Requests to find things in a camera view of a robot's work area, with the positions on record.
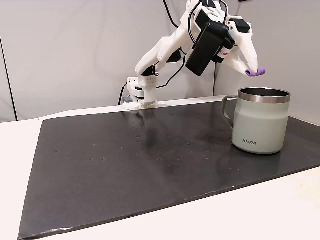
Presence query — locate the purple pen grip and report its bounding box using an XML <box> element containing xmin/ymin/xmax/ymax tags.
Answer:
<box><xmin>245</xmin><ymin>67</ymin><xmax>267</xmax><ymax>78</ymax></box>

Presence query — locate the pale green metal mug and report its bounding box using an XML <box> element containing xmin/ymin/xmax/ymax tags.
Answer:
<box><xmin>221</xmin><ymin>87</ymin><xmax>292</xmax><ymax>155</ymax></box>

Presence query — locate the black table mat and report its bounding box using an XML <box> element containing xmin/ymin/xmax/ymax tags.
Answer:
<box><xmin>17</xmin><ymin>99</ymin><xmax>320</xmax><ymax>240</ymax></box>

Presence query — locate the black camera box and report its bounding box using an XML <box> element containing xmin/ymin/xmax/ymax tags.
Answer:
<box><xmin>185</xmin><ymin>20</ymin><xmax>231</xmax><ymax>77</ymax></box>

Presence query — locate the black cable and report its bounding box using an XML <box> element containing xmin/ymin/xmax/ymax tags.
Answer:
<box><xmin>117</xmin><ymin>57</ymin><xmax>188</xmax><ymax>106</ymax></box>
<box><xmin>187</xmin><ymin>0</ymin><xmax>229</xmax><ymax>44</ymax></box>
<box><xmin>162</xmin><ymin>0</ymin><xmax>181</xmax><ymax>29</ymax></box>

